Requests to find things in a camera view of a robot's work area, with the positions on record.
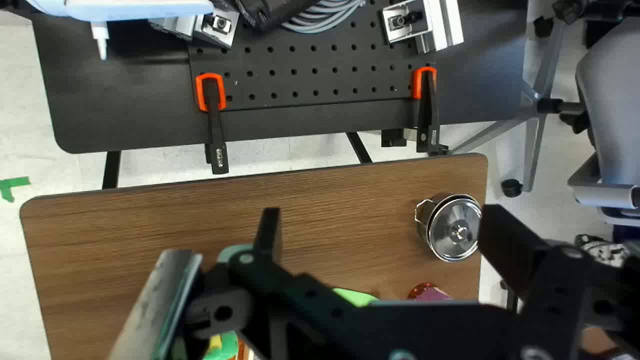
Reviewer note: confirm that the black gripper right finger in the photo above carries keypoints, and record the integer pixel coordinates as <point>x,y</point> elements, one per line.
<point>573,300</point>

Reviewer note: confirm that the green plush turtle toy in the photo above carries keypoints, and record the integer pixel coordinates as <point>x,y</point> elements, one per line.
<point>221,347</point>

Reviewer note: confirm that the black white patterned object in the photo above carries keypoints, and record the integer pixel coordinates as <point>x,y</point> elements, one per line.
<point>600,251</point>

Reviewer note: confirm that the black workbench table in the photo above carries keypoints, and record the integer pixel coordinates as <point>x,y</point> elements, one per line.
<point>112,100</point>

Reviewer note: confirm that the grey office chair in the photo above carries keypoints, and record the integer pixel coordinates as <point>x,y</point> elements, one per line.
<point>610,112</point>

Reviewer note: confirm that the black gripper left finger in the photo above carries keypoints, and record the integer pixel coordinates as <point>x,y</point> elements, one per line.
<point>293,292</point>

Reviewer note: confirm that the white robot base unit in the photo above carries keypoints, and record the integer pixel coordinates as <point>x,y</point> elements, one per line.
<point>112,8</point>

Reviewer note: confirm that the large aluminium corner bracket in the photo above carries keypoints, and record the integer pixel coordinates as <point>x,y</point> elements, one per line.
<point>427,23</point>

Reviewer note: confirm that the silver metal cup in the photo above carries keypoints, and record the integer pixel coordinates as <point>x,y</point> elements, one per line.
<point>452,230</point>

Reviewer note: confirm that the orange black bar clamp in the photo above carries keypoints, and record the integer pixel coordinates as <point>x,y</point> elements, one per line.
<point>425,107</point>
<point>213,112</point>

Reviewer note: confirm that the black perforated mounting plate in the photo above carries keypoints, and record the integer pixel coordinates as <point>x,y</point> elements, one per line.
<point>321,70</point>

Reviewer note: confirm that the small aluminium corner bracket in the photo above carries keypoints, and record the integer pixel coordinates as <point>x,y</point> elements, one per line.
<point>217,28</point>

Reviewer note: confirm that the red pink small object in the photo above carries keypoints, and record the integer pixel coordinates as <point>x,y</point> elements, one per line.
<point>427,292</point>

